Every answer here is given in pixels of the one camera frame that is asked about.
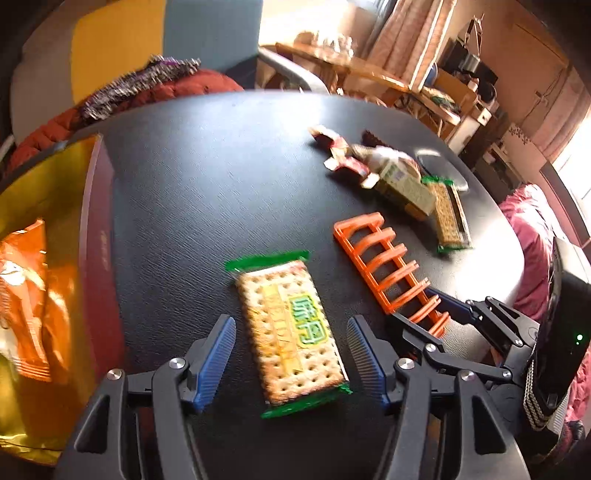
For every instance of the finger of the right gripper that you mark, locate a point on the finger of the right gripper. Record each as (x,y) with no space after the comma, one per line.
(430,351)
(478,326)

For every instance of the orange plastic rack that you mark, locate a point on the orange plastic rack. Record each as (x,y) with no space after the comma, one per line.
(381,262)

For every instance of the orange snack bag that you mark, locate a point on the orange snack bag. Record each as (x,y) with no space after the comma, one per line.
(23,296)

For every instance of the wooden side table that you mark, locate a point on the wooden side table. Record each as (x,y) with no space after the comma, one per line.
(336,67)

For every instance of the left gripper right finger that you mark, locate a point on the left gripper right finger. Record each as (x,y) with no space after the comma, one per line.
(475,442)

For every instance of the small carton box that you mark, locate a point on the small carton box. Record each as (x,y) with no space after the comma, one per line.
(405,191)

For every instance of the pink quilted garment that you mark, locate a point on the pink quilted garment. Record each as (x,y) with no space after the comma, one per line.
(536,226)

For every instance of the leopard print cloth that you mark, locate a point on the leopard print cloth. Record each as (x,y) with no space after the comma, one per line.
(157,71)

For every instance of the red candy wrapper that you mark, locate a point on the red candy wrapper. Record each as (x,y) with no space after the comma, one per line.
(352,157)

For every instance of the multicolour armchair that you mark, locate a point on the multicolour armchair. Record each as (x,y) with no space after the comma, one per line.
(81,46)

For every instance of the red quilted jacket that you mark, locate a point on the red quilted jacket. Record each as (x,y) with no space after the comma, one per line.
(63,126)

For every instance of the gloved right hand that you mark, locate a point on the gloved right hand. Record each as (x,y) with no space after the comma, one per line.
(572,433)

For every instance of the crumpled white snack bag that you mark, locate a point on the crumpled white snack bag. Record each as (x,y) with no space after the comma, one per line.
(376,158)

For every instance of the black round cushion pad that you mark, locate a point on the black round cushion pad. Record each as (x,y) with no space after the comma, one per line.
(435,164)

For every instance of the wooden shelf with clutter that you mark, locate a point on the wooden shelf with clutter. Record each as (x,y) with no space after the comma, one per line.
(515,68)

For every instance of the green cracker pack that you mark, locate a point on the green cracker pack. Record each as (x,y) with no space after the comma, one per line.
(300,367)
(452,226)

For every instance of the gold tray box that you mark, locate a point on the gold tray box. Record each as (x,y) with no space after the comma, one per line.
(60,323)

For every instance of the brown block bar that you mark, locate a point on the brown block bar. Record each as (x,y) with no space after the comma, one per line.
(371,140)

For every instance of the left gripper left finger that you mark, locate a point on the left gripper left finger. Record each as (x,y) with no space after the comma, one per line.
(134,426)

